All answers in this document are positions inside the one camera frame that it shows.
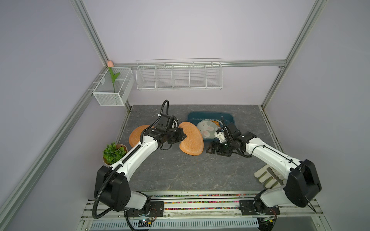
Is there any orange cork coaster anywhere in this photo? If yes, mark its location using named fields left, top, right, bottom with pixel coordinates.
left=179, top=122, right=204, bottom=156
left=129, top=125, right=148, bottom=148

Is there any pale green bunny coaster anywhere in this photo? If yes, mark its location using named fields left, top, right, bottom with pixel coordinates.
left=196, top=119, right=221, bottom=140

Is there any teal plastic storage box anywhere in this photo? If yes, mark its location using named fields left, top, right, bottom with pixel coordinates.
left=187, top=111, right=235, bottom=142

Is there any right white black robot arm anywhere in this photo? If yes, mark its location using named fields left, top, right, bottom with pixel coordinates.
left=207, top=123, right=322, bottom=214

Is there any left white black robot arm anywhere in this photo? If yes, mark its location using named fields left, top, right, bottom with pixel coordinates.
left=92, top=114, right=187, bottom=219

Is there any white green work glove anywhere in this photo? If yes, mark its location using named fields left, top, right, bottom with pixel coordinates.
left=254, top=165, right=287, bottom=189

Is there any small potted green plant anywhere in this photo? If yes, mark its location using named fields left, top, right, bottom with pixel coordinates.
left=103, top=142, right=128, bottom=165

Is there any artificial pink tulip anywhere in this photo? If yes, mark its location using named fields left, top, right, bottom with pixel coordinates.
left=107, top=60, right=120, bottom=92

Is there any white wire wall rack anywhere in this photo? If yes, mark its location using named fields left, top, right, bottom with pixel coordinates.
left=136, top=58, right=224, bottom=90

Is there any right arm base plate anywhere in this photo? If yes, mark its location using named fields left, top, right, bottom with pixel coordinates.
left=239, top=199, right=280, bottom=216

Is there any white mesh wall basket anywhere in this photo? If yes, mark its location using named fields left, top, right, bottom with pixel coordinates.
left=93, top=67, right=135, bottom=106

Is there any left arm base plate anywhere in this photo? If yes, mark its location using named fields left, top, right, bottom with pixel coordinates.
left=127, top=201, right=164, bottom=218

